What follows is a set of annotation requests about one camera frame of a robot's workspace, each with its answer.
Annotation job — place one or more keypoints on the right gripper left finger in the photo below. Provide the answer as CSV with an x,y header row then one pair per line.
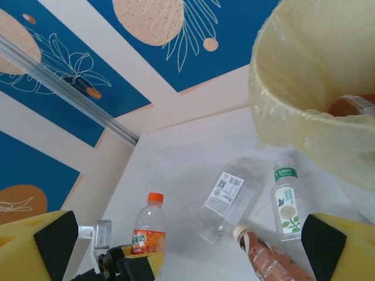
x,y
29,257

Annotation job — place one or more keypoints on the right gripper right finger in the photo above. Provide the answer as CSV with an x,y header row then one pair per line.
x,y
345,257

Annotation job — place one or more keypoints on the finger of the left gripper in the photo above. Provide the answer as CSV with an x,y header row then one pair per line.
x,y
137,267

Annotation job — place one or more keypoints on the orange soda plastic bottle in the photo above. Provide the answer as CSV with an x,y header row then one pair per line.
x,y
149,222

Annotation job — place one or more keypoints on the flower label plastic bottle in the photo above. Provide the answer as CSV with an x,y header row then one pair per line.
x,y
287,205

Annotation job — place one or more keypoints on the brown coffee plastic bottle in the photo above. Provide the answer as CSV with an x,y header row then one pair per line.
x,y
263,257

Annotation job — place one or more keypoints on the clear bottle white label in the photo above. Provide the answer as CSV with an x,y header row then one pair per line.
x,y
225,193

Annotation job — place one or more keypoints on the red brown tea bottle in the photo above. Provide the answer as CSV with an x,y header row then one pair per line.
x,y
351,105

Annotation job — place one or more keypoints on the yellow round plastic bin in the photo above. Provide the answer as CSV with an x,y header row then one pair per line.
x,y
307,58

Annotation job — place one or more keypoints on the aluminium frame post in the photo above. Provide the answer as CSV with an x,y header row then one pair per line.
x,y
73,96

